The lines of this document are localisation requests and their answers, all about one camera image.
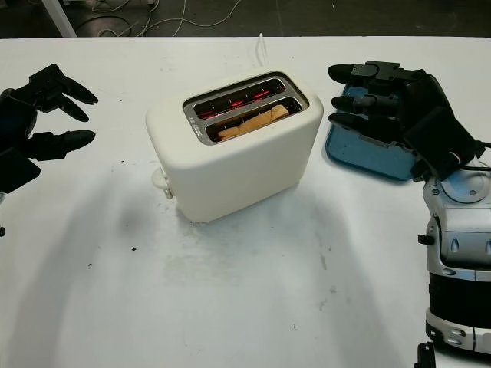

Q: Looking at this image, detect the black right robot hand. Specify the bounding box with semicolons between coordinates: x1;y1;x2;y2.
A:
328;60;476;154

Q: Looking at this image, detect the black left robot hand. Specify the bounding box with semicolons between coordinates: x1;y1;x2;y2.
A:
0;64;99;163

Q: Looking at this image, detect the toast slice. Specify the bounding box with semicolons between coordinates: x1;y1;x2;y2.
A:
216;106;291;142

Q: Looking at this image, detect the cream white toaster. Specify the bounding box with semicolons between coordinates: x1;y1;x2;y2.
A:
144;68;325;223

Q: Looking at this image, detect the blue plastic tray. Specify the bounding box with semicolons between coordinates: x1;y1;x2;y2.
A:
321;83;418;182

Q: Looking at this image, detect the white table leg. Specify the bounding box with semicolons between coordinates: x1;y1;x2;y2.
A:
40;0;76;38

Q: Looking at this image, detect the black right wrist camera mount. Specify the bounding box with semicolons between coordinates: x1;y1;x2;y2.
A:
404;107;479;182

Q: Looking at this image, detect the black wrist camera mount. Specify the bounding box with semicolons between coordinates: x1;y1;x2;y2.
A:
404;107;479;182
0;147;42;195

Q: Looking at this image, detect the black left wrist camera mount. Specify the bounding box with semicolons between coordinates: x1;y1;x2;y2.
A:
0;147;42;195

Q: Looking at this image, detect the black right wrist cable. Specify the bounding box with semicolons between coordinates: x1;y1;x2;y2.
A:
460;140;491;172

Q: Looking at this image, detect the white floor cable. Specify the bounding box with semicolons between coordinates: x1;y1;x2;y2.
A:
74;0;246;38

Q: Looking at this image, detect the white toaster power cord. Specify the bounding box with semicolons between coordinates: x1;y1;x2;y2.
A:
252;32;269;71

